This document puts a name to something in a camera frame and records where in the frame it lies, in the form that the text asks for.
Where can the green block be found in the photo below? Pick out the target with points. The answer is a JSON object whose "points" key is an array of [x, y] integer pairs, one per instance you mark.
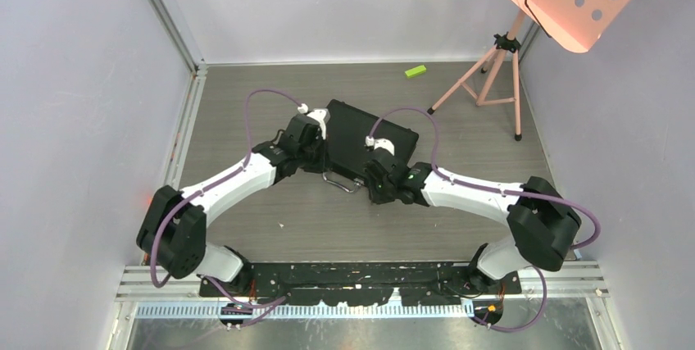
{"points": [[415, 71]]}

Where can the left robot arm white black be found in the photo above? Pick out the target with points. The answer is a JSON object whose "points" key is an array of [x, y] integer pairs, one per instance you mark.
{"points": [[174, 229]]}

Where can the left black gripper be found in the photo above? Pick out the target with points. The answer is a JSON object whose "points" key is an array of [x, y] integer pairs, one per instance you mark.
{"points": [[319, 166]]}

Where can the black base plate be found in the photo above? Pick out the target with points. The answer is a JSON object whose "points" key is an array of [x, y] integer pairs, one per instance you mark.
{"points": [[357, 284]]}

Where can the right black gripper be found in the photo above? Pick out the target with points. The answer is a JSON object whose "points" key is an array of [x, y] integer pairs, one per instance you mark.
{"points": [[375, 197]]}

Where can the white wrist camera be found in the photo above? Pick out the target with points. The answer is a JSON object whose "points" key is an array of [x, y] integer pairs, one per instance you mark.
{"points": [[373, 143], [320, 115]]}

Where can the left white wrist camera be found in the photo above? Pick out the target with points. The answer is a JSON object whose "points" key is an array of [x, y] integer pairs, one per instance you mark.
{"points": [[320, 115]]}

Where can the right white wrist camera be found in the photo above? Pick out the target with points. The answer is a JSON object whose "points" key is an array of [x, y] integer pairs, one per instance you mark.
{"points": [[373, 143]]}

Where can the black poker set case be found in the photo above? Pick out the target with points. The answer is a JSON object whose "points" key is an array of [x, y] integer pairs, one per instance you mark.
{"points": [[347, 129]]}

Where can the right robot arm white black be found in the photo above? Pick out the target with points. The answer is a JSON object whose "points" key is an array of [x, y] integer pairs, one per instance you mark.
{"points": [[541, 228]]}

